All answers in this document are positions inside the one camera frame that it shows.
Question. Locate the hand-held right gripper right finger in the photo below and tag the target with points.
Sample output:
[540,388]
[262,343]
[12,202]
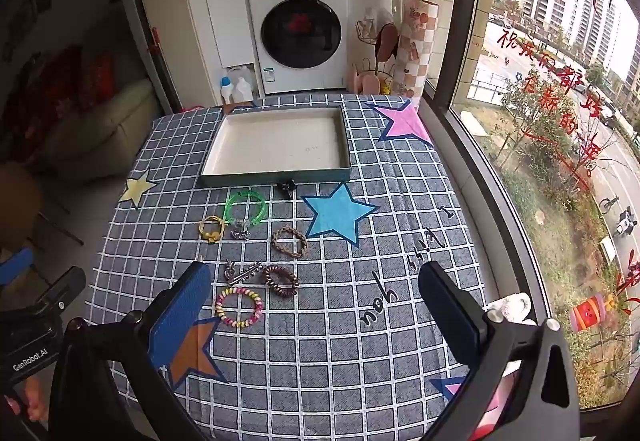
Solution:
[445,316]

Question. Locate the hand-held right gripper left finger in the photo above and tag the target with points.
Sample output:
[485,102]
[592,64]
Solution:
[180,321]

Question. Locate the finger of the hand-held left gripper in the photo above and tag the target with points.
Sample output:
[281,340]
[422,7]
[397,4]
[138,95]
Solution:
[62,288]
[15,267]

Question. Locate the beige bow hair clip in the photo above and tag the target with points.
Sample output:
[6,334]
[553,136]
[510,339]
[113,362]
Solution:
[231,271]

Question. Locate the black hair clip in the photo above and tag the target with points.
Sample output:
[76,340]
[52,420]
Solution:
[286,188]

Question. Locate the shallow grey-green box tray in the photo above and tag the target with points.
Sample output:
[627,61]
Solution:
[280,146]

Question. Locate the person's left hand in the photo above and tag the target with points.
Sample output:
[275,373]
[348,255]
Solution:
[35,401]

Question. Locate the white cloth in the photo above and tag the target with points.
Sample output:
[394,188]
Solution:
[510,308]

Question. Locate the checked star print tablecloth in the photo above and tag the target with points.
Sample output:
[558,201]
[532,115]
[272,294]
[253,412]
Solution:
[325,346]

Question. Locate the red cartoon window sticker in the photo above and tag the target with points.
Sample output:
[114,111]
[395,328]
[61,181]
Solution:
[587,313]

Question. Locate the cream sofa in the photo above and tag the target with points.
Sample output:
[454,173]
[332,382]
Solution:
[100,136]

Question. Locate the red cushions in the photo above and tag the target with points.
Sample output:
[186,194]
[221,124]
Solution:
[75,81]

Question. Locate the blue cap detergent bottle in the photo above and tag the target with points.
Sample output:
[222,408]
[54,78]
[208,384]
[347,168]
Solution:
[226,92]

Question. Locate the pink slippers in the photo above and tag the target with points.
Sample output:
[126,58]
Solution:
[367,83]

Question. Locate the translucent plastic jug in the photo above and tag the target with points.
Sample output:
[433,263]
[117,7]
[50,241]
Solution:
[245,72]

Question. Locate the red window lettering sticker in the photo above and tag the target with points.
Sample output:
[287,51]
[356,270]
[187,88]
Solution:
[545,71]

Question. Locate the checkered rolled mat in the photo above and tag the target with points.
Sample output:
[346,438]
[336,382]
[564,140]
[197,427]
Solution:
[417,46]

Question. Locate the brown slippers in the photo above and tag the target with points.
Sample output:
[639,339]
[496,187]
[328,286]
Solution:
[386,43]

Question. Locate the white front-load washing machine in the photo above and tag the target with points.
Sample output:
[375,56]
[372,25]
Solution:
[300,36]

